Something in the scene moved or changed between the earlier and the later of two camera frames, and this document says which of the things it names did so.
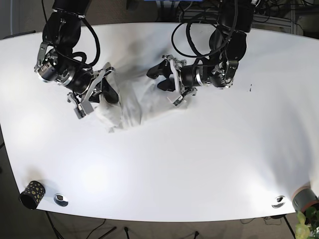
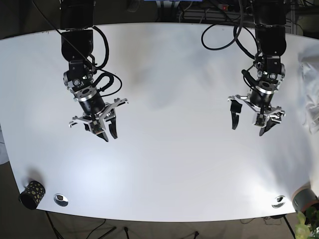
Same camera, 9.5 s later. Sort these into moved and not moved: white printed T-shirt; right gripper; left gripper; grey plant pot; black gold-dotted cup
Moved: right gripper; white printed T-shirt; left gripper
Not moved: grey plant pot; black gold-dotted cup
